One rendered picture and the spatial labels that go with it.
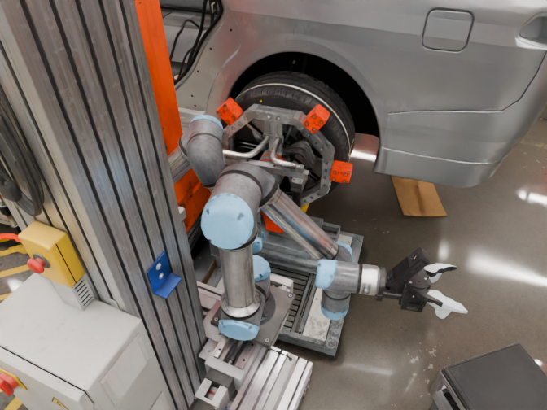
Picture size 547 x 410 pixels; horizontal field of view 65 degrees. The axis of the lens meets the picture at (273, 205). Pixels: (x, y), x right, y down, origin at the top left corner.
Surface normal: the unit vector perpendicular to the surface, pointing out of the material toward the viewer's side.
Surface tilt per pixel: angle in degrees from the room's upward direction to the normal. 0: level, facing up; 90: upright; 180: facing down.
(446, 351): 0
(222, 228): 82
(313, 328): 0
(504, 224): 0
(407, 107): 90
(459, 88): 90
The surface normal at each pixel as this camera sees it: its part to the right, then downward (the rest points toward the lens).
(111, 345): -0.01, -0.74
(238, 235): -0.20, 0.56
